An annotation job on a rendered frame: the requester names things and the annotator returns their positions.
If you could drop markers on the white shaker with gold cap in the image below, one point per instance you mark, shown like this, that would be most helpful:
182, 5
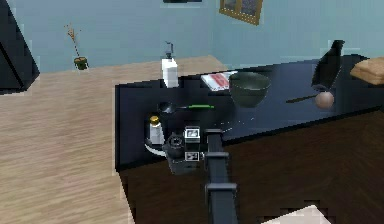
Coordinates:
156, 131

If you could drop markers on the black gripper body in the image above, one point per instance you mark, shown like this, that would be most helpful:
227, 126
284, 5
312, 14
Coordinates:
175, 150

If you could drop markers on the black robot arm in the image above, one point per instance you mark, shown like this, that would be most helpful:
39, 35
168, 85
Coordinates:
218, 173

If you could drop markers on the red and white book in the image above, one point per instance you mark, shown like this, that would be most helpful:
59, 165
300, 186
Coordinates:
216, 81

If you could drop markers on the black cabinet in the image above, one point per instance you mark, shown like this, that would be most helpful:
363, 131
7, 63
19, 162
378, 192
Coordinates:
13, 60

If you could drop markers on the dark green bowl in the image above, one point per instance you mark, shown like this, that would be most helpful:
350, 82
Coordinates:
249, 88

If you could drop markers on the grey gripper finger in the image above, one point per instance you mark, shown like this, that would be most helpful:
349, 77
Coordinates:
154, 150
147, 130

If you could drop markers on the dry plant in green pot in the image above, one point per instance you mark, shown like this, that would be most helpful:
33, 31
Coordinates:
80, 62

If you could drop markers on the dark thin knife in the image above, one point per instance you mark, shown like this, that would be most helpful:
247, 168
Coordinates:
300, 99

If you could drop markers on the white soap dispenser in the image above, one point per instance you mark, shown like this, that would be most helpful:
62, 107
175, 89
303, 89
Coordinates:
170, 73

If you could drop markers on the gold framed wall picture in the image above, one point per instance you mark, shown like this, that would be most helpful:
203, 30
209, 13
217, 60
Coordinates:
241, 8

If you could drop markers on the tan bread loaf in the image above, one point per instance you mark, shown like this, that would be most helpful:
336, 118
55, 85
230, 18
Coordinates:
370, 70

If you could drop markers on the black wall fixture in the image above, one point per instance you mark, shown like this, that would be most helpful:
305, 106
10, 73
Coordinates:
181, 1

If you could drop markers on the black kitchen counter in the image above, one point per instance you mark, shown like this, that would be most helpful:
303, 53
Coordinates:
300, 160

